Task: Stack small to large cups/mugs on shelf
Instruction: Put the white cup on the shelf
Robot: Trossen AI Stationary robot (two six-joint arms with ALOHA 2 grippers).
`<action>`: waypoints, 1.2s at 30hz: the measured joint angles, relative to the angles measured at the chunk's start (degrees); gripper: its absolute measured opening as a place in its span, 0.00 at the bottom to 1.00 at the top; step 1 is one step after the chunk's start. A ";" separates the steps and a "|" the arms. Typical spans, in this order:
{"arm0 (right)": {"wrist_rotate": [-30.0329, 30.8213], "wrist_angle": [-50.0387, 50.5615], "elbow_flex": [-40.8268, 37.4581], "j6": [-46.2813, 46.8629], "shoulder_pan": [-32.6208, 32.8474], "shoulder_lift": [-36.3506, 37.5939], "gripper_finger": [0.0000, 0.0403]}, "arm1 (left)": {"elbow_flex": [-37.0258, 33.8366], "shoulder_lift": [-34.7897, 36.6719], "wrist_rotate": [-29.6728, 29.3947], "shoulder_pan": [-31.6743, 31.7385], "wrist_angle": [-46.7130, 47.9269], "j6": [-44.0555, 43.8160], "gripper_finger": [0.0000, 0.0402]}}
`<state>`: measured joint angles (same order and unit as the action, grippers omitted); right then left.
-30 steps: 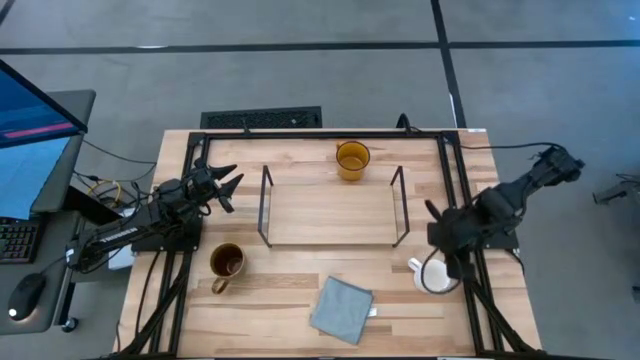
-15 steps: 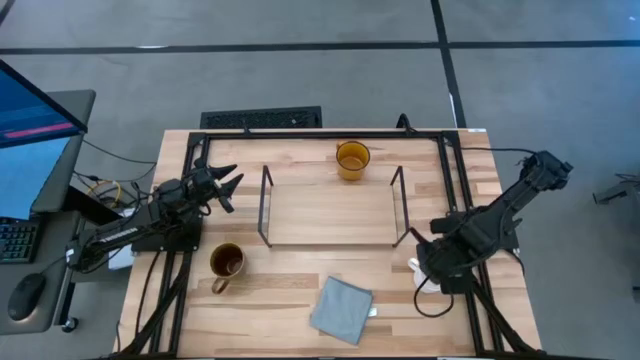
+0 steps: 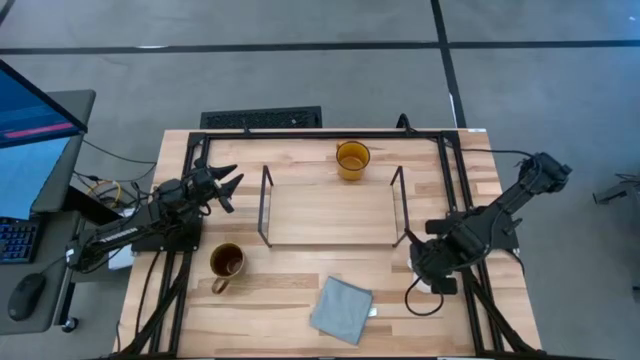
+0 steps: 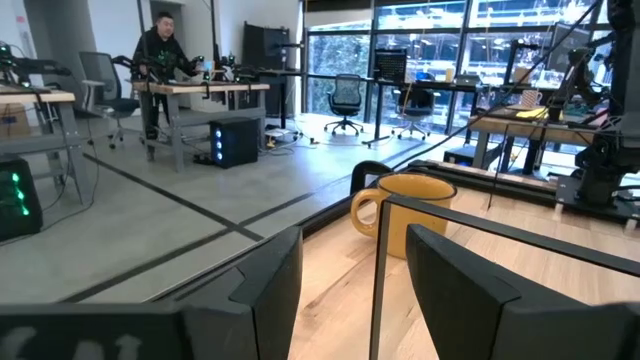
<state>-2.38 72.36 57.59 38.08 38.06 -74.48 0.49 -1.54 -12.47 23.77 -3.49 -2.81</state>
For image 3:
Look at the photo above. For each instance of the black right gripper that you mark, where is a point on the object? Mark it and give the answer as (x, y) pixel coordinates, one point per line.
(436, 257)

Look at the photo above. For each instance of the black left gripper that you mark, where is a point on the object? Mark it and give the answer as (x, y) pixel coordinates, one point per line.
(201, 183)

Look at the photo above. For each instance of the green brown glazed mug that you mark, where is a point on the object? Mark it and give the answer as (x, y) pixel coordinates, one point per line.
(227, 261)

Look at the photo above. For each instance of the yellow mug with dark rim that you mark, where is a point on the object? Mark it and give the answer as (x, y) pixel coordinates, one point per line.
(352, 161)

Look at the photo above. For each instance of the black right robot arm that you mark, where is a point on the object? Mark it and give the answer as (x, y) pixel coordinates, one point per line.
(500, 205)

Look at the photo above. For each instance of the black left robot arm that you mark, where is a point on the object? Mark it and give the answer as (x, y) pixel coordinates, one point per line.
(120, 235)

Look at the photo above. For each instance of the white cup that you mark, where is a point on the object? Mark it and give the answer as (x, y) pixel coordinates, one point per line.
(421, 286)

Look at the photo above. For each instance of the black keyboard on floor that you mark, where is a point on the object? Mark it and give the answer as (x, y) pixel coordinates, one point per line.
(260, 118)

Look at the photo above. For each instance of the grey cloth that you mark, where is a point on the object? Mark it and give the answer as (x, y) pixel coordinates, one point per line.
(342, 310)

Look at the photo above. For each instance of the white box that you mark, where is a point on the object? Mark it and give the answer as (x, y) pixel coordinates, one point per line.
(120, 261)

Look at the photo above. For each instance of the computer monitor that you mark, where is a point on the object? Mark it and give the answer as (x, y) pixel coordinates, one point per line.
(30, 115)

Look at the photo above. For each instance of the black caster wheel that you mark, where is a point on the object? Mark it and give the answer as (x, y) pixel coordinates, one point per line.
(70, 324)

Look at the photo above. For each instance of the black backlit keyboard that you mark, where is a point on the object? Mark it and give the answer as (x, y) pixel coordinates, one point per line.
(17, 240)

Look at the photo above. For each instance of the grey desk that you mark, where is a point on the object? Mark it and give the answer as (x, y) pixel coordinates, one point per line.
(50, 310)

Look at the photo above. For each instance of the black computer mouse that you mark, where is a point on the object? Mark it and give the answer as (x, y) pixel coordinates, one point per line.
(26, 296)

